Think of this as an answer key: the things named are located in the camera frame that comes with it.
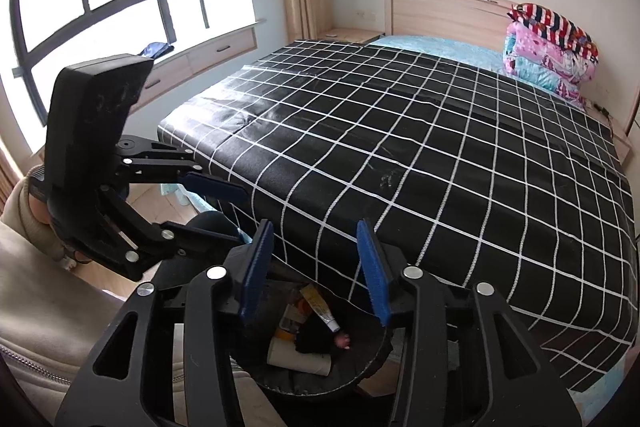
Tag blue cloth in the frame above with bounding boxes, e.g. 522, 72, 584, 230
139, 40, 176, 60

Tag light wooden nightstand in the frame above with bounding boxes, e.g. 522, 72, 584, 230
320, 27, 386, 46

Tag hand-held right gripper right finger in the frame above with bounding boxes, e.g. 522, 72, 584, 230
355, 217, 584, 427

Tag red blue striped pillow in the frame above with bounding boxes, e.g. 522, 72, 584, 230
506, 2, 601, 58

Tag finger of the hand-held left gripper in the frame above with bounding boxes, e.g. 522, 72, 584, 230
112, 137, 249, 204
95, 186, 242, 281

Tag black round bin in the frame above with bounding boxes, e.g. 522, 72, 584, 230
227, 274, 396, 396

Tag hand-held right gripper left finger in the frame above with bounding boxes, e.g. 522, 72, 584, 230
55, 219, 276, 427

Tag person's left forearm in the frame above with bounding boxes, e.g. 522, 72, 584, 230
0, 164, 127, 350

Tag light wooden headboard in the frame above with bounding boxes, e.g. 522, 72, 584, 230
383, 0, 532, 41

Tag window bench drawer cabinet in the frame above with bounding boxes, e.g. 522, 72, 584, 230
129, 22, 262, 114

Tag white cardboard tube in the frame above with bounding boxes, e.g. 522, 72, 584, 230
266, 337, 334, 377

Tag black knitted plush doll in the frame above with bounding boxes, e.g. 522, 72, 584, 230
294, 314, 354, 354

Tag person's beige jacket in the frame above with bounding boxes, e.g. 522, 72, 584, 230
0, 297, 287, 427

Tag black cable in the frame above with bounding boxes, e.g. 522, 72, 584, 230
589, 101, 617, 138

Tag folded pink printed quilts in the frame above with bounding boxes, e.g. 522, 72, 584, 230
502, 22, 599, 100

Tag white ointment tube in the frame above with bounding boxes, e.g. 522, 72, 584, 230
300, 284, 344, 333

